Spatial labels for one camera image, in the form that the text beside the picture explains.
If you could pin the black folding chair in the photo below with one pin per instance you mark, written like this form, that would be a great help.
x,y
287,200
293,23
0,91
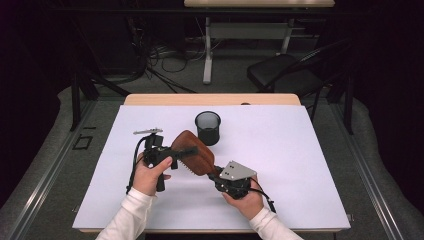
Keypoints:
x,y
283,75

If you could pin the person's left hand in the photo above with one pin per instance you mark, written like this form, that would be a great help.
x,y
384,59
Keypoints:
x,y
150,176

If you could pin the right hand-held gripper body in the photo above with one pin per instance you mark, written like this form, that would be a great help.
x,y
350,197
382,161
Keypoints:
x,y
236,176

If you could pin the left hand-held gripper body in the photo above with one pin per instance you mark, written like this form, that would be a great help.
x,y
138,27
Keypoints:
x,y
155,151

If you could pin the black mesh cup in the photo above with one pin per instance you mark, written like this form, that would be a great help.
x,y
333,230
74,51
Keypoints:
x,y
208,135

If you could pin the brown wooden hairbrush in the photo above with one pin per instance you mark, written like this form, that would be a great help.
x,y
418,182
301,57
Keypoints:
x,y
200,163

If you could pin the metal floor rail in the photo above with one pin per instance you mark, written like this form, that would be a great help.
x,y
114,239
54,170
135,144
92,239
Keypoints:
x,y
43,186
366,180

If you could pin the black metal stand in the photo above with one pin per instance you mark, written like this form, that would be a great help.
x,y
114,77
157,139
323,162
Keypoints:
x,y
75,106
349,110

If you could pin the white-legged desk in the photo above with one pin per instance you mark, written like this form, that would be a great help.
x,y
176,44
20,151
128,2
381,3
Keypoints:
x,y
256,3

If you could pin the white table mat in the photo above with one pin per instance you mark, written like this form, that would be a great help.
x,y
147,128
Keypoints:
x,y
300,150

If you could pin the person's right hand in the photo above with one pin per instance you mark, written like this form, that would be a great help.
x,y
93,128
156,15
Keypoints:
x,y
246,203

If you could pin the black metal crossbar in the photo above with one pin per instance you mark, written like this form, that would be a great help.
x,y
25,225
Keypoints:
x,y
133,11

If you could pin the light wooden table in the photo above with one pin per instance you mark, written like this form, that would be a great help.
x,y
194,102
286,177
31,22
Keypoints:
x,y
200,99

